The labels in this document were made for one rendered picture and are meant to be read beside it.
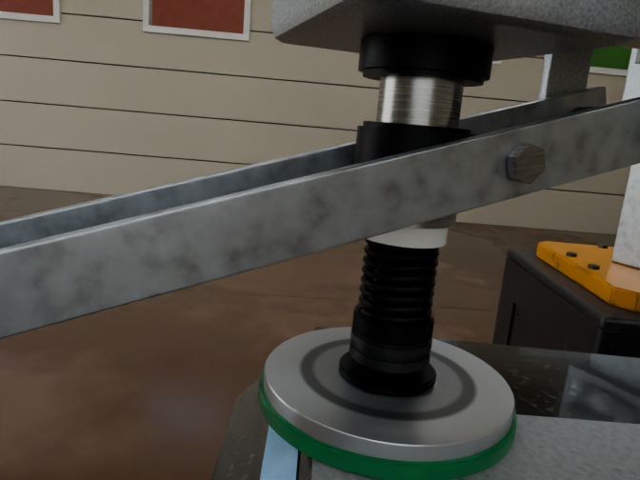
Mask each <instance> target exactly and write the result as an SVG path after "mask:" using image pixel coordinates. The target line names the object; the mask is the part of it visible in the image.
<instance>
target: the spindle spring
mask: <svg viewBox="0 0 640 480"><path fill-rule="evenodd" d="M365 241H366V242H367V243H368V244H367V245H366V246H365V247H364V251H365V253H366V255H365V256H364V257H363V262H364V263H365V265H363V267H362V272H363V273H364V274H363V275H362V276H361V282H362V283H363V284H362V285H361V286H360V291H361V292H362V293H361V294H360V295H359V301H360V303H361V304H362V305H364V306H365V307H367V308H368V309H367V308H363V309H361V311H360V312H362V313H363V314H365V315H367V316H368V317H370V318H373V319H376V320H380V321H384V322H389V323H395V324H416V323H420V322H423V321H426V320H427V319H429V318H430V315H431V313H432V311H431V306H432V304H433V300H432V296H433V295H434V289H433V288H434V286H435V278H434V277H435V276H436V274H437V270H436V267H437V266H438V259H437V257H438V256H439V254H440V250H439V249H438V248H433V249H414V248H403V247H396V246H390V245H385V244H381V243H377V242H373V241H371V240H368V239H365ZM380 249H383V250H395V251H409V252H417V251H422V252H423V253H395V252H387V251H382V250H380ZM379 259H382V260H387V261H393V262H405V263H416V262H422V264H409V265H408V264H393V263H387V262H382V261H379ZM427 261H428V262H427ZM378 270H384V271H391V272H400V273H418V272H420V274H414V275H402V274H391V273H385V272H381V271H378ZM372 279H377V280H381V281H386V282H392V283H401V284H413V283H419V284H417V285H393V284H387V283H382V282H378V281H377V280H372ZM371 289H373V290H371ZM375 290H379V291H383V292H389V293H399V294H414V293H417V294H416V295H391V294H385V293H381V292H377V291H375ZM369 298H371V299H373V300H377V301H381V302H386V303H392V304H416V305H411V306H395V305H387V304H382V303H378V302H375V301H372V300H370V299H369ZM372 310H376V311H380V312H384V313H390V314H414V315H409V316H395V315H386V314H382V313H378V312H375V311H372ZM415 313H417V314H415Z"/></svg>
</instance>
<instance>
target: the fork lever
mask: <svg viewBox="0 0 640 480"><path fill-rule="evenodd" d="M458 129H463V130H471V134H479V135H475V136H472V137H468V138H463V139H459V140H455V141H451V142H448V143H443V144H439V145H435V146H431V147H426V148H422V149H419V150H412V151H407V152H403V153H399V154H395V155H392V156H387V157H383V158H379V159H375V160H370V161H367V162H363V163H359V164H355V165H354V155H355V146H356V141H353V142H349V143H346V144H341V145H337V146H332V147H328V148H323V149H320V150H312V151H308V152H303V153H299V154H294V155H291V156H287V157H282V158H278V159H273V160H269V161H265V162H261V163H257V164H252V165H248V166H244V167H240V168H236V169H231V170H223V171H219V172H215V173H211V174H207V175H202V176H198V177H193V178H190V179H185V180H181V181H177V182H172V183H168V184H164V185H160V186H155V187H151V188H147V189H142V190H135V191H131V192H127V193H122V194H118V195H113V196H110V197H105V198H101V199H97V200H92V201H89V202H84V203H80V204H75V205H71V206H67V207H63V208H59V209H54V210H46V211H42V212H38V213H34V214H30V215H25V216H21V217H16V218H12V219H9V220H4V221H0V339H3V338H6V337H10V336H13V335H16V334H20V333H23V332H27V331H31V330H37V329H41V328H44V327H47V326H50V325H54V324H58V323H61V322H65V321H69V320H71V319H75V318H79V317H82V316H86V315H89V314H93V313H96V312H99V311H103V310H109V309H113V308H117V307H120V306H124V305H127V304H130V303H134V302H137V301H141V300H145V299H148V298H152V297H154V296H158V295H162V294H165V293H169V292H173V291H176V290H182V289H185V288H189V287H192V286H196V285H200V284H203V283H207V282H210V281H213V280H217V279H221V278H224V277H228V276H231V275H234V274H238V273H241V272H245V271H249V270H255V269H259V268H262V267H265V266H268V265H272V264H276V263H279V262H283V261H287V260H290V259H293V258H297V257H300V256H304V255H307V254H311V253H315V252H318V251H321V250H327V249H331V248H335V247H338V246H342V245H345V244H348V243H352V242H355V241H359V240H363V239H366V238H370V237H372V236H376V235H380V234H383V233H387V232H391V231H394V230H400V229H403V228H407V227H410V226H414V225H418V224H421V223H425V222H429V221H431V220H435V219H439V218H442V217H446V216H449V215H453V214H456V213H459V212H463V211H467V210H473V209H477V208H480V207H484V206H486V205H490V204H494V203H497V202H501V201H505V200H508V199H511V198H515V197H518V196H522V195H525V194H529V193H533V192H536V191H540V190H545V189H549V188H553V187H556V186H560V185H563V184H567V183H570V182H573V181H577V180H581V179H584V178H588V177H592V176H594V175H598V174H601V173H605V172H609V171H612V170H619V169H622V168H625V167H628V166H632V165H636V164H639V163H640V97H636V98H631V99H628V100H624V101H620V102H615V103H611V104H607V103H606V87H604V86H602V87H594V88H589V89H585V90H578V91H573V92H569V93H565V94H560V95H556V96H552V97H548V98H543V99H539V100H535V101H530V102H527V103H522V104H518V105H514V106H509V107H505V108H501V109H497V110H489V111H485V112H480V113H476V114H472V115H468V116H463V117H460V119H459V126H458Z"/></svg>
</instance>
